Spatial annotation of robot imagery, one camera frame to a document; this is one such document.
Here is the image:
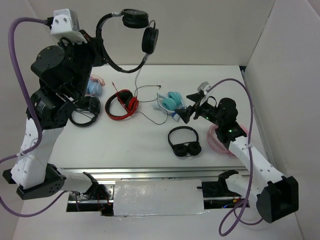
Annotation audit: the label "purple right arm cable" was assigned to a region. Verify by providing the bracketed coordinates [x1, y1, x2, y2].
[207, 78, 263, 237]

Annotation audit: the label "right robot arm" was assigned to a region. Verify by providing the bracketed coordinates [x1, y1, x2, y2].
[176, 91, 299, 223]

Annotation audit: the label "black gaming headset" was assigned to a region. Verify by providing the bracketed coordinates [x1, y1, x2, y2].
[69, 96, 101, 128]

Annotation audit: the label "black taped headphones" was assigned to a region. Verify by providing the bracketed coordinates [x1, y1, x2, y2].
[95, 8, 159, 76]

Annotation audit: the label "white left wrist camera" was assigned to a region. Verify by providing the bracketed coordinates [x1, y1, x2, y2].
[50, 8, 87, 44]

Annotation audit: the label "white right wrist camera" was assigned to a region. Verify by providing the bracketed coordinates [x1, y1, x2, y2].
[197, 81, 212, 106]

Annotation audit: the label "teal and white headphones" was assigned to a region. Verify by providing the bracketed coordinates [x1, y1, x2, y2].
[153, 91, 186, 122]

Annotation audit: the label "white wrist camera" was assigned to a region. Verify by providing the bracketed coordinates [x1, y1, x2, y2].
[197, 81, 212, 106]
[50, 8, 87, 44]

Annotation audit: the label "small black headphones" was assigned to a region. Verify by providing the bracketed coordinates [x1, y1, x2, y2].
[167, 126, 202, 158]

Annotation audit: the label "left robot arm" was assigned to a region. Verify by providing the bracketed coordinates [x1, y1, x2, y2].
[3, 30, 106, 200]

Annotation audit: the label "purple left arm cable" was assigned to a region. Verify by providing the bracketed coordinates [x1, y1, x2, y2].
[0, 17, 76, 218]

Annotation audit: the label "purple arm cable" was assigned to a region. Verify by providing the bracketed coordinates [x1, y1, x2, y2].
[0, 17, 76, 218]
[207, 78, 263, 237]

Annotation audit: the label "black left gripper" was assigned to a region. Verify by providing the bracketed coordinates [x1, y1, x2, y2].
[56, 29, 107, 99]

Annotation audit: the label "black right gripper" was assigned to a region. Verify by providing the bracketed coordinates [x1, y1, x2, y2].
[174, 92, 224, 127]

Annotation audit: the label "red and black headphones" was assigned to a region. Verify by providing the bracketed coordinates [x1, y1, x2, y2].
[104, 82, 139, 121]

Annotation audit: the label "white foil cover plate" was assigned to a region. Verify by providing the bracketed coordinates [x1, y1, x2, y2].
[113, 179, 205, 217]

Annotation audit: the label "blue and pink headphones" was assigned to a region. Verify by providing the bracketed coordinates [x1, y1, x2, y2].
[85, 75, 105, 97]

